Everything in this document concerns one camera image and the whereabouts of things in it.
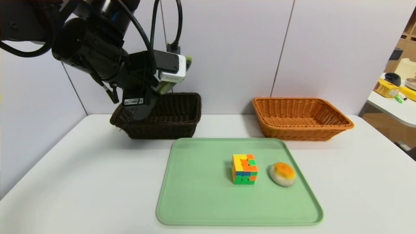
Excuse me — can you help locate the light green plastic tray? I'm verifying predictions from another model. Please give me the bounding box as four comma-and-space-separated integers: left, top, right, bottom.
156, 138, 324, 226

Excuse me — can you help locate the white bun with orange top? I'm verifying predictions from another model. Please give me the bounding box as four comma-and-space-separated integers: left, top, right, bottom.
269, 162, 296, 187

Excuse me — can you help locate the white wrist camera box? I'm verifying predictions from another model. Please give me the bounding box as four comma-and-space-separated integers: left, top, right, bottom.
158, 55, 187, 83

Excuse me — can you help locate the dark brown wicker basket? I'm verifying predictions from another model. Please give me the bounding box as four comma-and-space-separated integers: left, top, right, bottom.
110, 92, 202, 140

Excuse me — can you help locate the white side table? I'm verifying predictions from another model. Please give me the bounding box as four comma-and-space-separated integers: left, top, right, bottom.
366, 73, 416, 128

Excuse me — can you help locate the thick black camera cable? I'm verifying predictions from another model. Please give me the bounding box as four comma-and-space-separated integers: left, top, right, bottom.
150, 0, 183, 54

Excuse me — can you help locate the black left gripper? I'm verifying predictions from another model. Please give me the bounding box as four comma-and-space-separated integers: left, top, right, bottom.
122, 50, 161, 121

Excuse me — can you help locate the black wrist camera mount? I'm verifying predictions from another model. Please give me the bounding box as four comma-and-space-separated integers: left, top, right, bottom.
153, 50, 180, 72

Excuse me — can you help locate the cream plastic container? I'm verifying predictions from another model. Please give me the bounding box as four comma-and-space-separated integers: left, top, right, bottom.
394, 58, 416, 79

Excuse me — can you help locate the orange wicker basket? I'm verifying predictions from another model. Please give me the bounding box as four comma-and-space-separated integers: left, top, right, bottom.
252, 97, 354, 141

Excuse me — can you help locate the wooden shelving unit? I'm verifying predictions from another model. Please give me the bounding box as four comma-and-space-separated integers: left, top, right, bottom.
383, 6, 416, 73

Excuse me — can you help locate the black tape roll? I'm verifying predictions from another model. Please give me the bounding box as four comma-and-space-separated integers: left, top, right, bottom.
384, 73, 401, 87

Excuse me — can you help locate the colourful puzzle cube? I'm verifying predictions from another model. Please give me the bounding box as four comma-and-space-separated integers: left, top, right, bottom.
231, 154, 258, 185

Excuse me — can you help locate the yellow cardboard box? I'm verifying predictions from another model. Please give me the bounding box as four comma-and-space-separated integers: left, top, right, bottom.
373, 79, 399, 98

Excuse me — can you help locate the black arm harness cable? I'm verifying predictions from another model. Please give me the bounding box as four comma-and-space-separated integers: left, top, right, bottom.
0, 0, 154, 62

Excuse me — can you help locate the dark bristle brush green handle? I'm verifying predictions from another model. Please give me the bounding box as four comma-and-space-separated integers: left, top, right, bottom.
152, 56, 192, 95

